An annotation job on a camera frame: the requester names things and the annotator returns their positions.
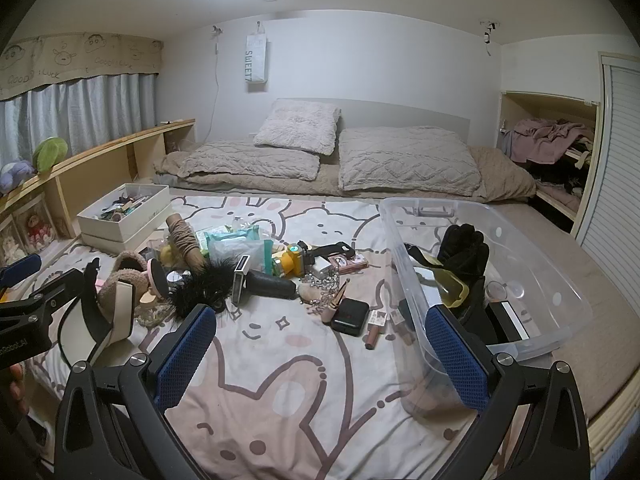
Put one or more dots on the white hanging paper bag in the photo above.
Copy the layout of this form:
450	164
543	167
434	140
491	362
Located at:
256	60

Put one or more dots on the pink lipstick tube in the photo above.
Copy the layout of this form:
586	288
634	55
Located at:
372	337

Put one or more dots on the black thread cone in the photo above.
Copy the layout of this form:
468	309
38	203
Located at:
272	285

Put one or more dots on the grey bed headboard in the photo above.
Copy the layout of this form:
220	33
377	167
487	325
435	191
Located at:
400	112

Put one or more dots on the yellow plush toy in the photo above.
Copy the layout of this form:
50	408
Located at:
169	255

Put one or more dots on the beige printed valance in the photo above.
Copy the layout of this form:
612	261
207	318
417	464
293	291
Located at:
75	57

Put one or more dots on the pile of clothes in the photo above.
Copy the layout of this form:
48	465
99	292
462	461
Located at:
545	140

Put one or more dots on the blue curtain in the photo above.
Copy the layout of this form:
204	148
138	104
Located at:
90	110

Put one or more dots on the silver sequin pile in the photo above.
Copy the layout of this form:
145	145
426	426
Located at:
322	282

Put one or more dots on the round pink black brush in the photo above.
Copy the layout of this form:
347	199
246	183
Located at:
159	277

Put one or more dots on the white black sun visor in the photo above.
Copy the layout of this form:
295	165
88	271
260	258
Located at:
117	310

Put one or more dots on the purple plush toy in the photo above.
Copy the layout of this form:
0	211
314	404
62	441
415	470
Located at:
15	175

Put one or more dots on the green plush toy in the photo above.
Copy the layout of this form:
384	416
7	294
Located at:
50	152

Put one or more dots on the brown plush slipper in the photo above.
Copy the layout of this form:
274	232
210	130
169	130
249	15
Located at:
125	265

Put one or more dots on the yellow tinted glasses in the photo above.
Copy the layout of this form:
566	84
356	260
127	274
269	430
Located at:
452	287

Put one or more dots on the clear plastic bag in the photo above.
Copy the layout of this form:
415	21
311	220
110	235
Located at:
152	316

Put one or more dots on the silver black tin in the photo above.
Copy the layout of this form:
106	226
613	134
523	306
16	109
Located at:
241	280

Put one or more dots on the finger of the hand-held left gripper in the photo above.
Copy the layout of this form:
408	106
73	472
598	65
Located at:
22	265
65	287

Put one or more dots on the quilted beige pillow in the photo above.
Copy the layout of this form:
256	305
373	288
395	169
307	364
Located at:
405	160
250	160

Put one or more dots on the beige comforter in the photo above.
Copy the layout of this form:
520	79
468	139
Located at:
500	175

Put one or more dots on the printed bunny blanket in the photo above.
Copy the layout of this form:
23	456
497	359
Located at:
280	385

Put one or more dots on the clear plastic storage container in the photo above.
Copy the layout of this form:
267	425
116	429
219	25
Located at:
540	280

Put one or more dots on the gold lipstick tube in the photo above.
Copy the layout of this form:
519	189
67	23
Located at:
332	305

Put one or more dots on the white louvred door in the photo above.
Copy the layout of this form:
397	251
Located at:
615	160

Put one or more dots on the white cardboard box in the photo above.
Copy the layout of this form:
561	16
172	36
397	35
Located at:
130	232

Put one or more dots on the person's left hand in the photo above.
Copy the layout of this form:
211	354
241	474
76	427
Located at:
16	382

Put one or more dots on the white charger adapter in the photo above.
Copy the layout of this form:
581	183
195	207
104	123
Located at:
322	265

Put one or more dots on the boxed doll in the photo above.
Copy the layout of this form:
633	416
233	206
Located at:
35	230

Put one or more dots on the teal wet wipes pack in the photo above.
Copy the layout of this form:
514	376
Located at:
235	247

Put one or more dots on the black gloves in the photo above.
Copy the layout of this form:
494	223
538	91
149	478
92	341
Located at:
465	255

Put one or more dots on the black power bank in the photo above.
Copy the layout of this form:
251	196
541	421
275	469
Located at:
350	317

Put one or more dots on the black feather trim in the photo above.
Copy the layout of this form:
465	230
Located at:
200	285

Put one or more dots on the fluffy white pillow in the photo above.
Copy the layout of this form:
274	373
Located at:
300	125

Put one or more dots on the wooden closet niche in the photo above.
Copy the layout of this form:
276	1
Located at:
550	100

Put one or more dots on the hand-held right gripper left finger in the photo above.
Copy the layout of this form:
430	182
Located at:
185	350

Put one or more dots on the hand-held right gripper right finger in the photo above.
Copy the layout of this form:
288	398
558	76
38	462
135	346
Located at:
457	360

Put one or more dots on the small round tin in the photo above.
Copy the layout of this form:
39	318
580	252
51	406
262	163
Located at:
175	276

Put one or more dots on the beige egg-shaped stone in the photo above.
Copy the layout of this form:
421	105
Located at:
307	291

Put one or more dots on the yellow toy camera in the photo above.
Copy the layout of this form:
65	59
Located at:
292	262

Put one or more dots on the tan yarn spool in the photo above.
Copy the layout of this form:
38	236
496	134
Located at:
182	240

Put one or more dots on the wooden bedside shelf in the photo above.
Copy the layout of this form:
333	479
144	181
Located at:
100	160

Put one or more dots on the red card box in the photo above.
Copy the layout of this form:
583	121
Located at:
347	262

